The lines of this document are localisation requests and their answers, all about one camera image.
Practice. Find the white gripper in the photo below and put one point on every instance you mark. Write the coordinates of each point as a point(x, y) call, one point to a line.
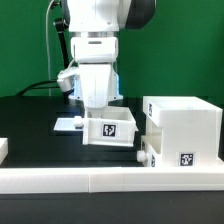
point(95, 84)

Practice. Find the white drawer box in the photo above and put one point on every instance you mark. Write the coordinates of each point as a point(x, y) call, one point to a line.
point(115, 127)
point(150, 153)

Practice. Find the white front drawer box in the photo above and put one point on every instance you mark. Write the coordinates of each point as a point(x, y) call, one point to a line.
point(150, 153)

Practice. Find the white drawer cabinet frame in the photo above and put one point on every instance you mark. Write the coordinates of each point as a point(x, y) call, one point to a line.
point(189, 129)

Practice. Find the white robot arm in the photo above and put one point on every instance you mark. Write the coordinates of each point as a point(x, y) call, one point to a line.
point(94, 45)

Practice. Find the paper marker sheet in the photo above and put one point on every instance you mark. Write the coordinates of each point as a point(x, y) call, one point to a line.
point(67, 124)

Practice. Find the white left fence block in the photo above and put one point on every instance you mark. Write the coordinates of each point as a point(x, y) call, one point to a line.
point(3, 149)

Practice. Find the white front fence rail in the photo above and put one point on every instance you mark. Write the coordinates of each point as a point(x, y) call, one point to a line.
point(94, 180)

